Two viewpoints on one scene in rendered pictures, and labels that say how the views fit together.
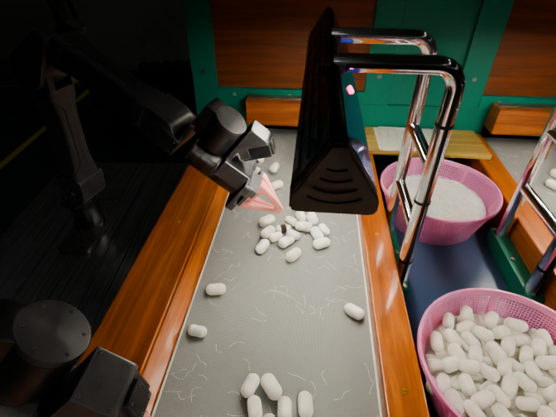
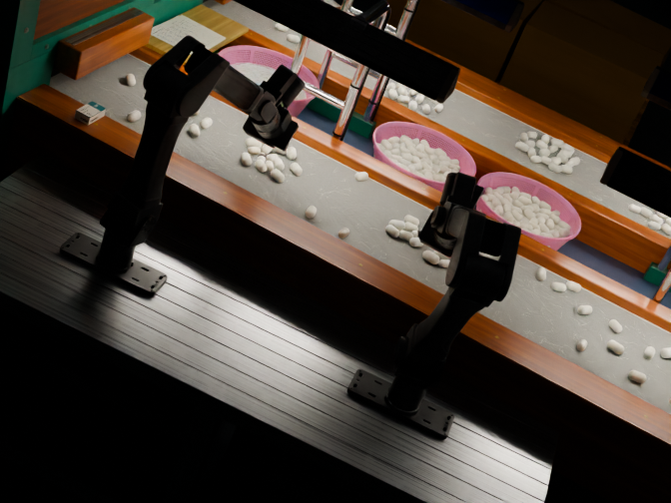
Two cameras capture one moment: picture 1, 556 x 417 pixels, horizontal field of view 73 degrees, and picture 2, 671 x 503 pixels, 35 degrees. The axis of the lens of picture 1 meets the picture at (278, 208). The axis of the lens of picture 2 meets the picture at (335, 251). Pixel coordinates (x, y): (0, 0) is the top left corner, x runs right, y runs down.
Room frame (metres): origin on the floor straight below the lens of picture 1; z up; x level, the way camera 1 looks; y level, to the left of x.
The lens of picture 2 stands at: (0.16, 2.00, 1.93)
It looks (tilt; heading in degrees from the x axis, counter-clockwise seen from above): 33 degrees down; 276
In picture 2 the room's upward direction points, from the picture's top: 22 degrees clockwise
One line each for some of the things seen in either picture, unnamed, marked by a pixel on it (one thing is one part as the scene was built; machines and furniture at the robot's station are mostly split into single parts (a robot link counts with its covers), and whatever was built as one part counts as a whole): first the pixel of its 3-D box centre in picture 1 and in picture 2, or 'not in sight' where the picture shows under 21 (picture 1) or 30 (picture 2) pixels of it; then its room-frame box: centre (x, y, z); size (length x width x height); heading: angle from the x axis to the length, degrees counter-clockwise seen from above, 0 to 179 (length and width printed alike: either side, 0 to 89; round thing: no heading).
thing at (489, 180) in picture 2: not in sight; (521, 220); (0.01, -0.31, 0.72); 0.27 x 0.27 x 0.10
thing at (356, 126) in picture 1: (329, 69); (322, 19); (0.58, -0.08, 1.08); 0.62 x 0.08 x 0.07; 175
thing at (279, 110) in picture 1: (299, 110); (106, 41); (1.02, -0.06, 0.83); 0.30 x 0.06 x 0.07; 85
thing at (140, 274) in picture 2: (87, 212); (117, 250); (0.70, 0.45, 0.71); 0.20 x 0.07 x 0.08; 179
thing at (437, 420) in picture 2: not in sight; (407, 390); (0.10, 0.46, 0.71); 0.20 x 0.07 x 0.08; 179
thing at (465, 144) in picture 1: (419, 141); (194, 34); (0.94, -0.39, 0.77); 0.33 x 0.15 x 0.01; 85
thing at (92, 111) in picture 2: not in sight; (90, 113); (0.93, 0.16, 0.77); 0.06 x 0.04 x 0.02; 85
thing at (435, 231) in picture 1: (434, 202); (263, 88); (0.72, -0.37, 0.72); 0.27 x 0.27 x 0.10
